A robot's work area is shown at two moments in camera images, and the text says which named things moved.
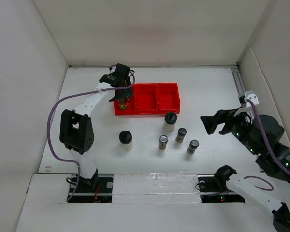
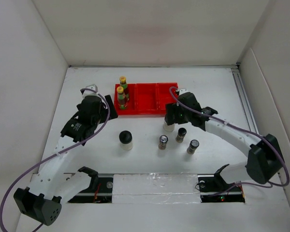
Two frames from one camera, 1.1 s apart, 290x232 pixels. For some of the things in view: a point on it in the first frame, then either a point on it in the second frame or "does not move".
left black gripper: x=127 y=93 -> x=112 y=114
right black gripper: x=210 y=121 -> x=173 y=108
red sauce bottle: x=123 y=103 does not move
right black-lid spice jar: x=193 y=145 does not move
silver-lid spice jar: x=163 y=140 does not move
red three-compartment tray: x=152 y=98 does not move
